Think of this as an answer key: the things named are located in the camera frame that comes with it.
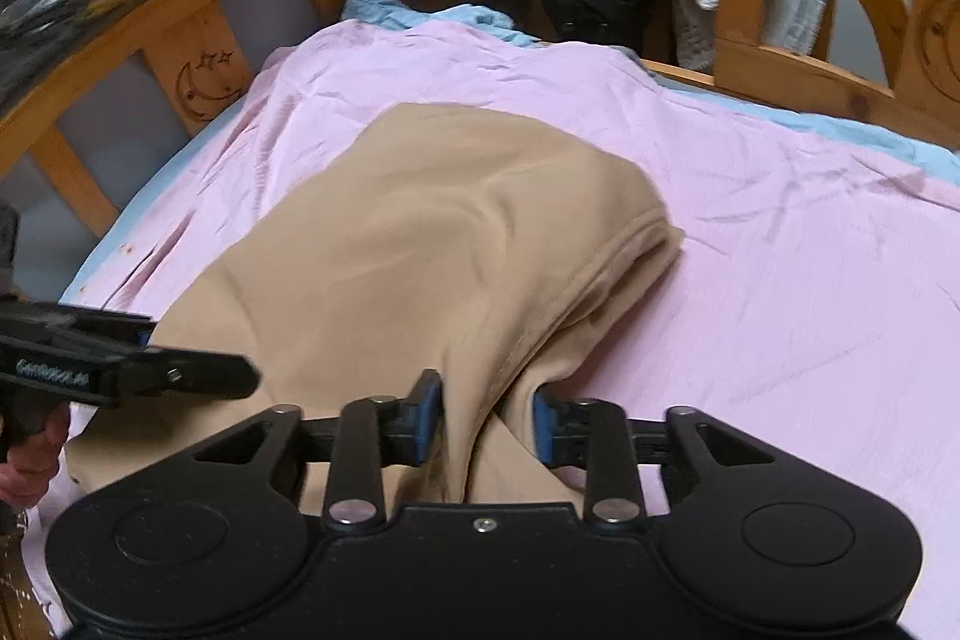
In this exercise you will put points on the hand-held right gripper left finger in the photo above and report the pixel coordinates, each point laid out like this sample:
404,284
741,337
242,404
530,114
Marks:
427,419

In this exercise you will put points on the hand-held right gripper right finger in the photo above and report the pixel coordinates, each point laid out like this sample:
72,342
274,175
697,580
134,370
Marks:
543,426

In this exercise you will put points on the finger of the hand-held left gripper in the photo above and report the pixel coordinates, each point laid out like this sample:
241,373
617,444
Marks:
195,376
120,329

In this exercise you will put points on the tan garment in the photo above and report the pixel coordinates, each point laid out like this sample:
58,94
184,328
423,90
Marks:
420,235

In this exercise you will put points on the person's left hand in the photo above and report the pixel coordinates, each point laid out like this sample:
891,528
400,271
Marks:
34,464

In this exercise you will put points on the brown patterned cloth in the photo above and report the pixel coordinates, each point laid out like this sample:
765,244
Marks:
19,587

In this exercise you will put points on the pink bed sheet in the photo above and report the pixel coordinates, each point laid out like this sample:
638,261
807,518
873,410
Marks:
787,310

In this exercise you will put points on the light blue bed sheet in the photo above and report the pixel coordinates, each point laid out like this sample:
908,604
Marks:
862,134

